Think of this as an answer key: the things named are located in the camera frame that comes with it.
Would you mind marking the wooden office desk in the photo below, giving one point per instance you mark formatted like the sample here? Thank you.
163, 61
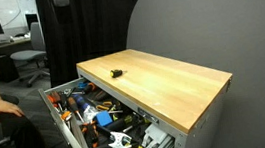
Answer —
15, 46

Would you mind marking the open grey tool drawer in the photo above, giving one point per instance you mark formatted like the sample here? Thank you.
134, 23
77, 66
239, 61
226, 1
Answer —
68, 123

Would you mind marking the orange black handled tool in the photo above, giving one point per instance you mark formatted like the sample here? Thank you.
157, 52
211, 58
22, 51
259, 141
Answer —
90, 134

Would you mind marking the silver spring clamp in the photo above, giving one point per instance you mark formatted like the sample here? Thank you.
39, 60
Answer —
118, 139

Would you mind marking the person's bare hand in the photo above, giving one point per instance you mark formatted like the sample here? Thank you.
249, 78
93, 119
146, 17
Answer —
7, 107

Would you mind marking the grey office chair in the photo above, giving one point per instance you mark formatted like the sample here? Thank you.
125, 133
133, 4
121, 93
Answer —
35, 54

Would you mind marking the orange black screwdriver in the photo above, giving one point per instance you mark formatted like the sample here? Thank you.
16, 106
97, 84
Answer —
75, 108

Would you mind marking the blue foam block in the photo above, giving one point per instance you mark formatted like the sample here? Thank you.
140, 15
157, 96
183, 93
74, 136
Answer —
103, 118

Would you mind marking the blue handled scissors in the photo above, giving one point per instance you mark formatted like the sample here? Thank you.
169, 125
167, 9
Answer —
81, 88

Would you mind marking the red handled screwdriver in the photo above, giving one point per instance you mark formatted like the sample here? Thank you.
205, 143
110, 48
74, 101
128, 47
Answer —
55, 102

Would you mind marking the stubby black yellow screwdriver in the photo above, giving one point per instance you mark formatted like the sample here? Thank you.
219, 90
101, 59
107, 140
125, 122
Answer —
116, 73

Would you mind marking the grey round backdrop panel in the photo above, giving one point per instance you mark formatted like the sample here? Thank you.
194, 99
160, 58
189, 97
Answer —
228, 35

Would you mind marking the grey cabinet with wooden top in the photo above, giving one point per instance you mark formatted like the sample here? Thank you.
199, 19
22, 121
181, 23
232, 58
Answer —
181, 100

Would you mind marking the blue black handled screwdriver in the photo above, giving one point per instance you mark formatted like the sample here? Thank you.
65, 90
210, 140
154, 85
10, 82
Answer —
83, 105

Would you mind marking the black curtain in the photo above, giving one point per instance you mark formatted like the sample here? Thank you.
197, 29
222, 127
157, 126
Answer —
78, 30

